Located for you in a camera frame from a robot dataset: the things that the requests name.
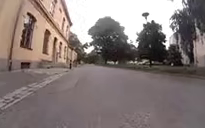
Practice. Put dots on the large round tree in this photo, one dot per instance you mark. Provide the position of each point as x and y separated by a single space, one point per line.
108 36

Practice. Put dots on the grey asphalt road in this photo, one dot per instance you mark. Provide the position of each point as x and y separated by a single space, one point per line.
116 96

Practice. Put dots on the tall dark tree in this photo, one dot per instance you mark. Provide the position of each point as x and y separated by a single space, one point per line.
151 41

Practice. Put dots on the dark bush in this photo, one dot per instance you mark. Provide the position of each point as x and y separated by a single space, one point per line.
175 55

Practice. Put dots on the grass strip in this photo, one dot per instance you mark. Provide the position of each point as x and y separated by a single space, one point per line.
176 70

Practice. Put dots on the pale paving stone strip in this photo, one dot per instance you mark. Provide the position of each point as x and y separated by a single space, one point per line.
16 94

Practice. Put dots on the drooping tree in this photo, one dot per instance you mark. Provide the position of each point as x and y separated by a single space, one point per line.
186 26

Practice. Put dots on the grey pavement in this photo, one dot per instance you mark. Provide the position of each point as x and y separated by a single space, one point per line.
10 83

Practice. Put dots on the yellow building with grey base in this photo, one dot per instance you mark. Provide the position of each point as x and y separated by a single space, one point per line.
10 33

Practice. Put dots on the white building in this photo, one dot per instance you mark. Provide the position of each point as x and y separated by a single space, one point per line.
203 50

